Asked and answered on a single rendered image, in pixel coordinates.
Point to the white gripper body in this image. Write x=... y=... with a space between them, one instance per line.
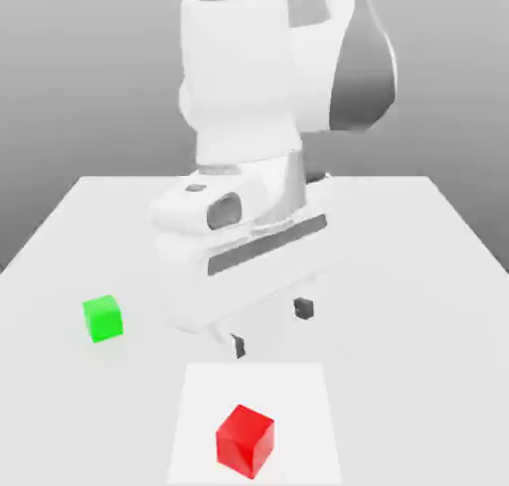
x=246 y=287

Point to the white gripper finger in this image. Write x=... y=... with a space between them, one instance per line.
x=304 y=309
x=237 y=345

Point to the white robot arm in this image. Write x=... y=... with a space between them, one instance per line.
x=238 y=76

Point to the small red cube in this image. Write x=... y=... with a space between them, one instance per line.
x=243 y=440

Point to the small green cube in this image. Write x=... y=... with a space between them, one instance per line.
x=102 y=318

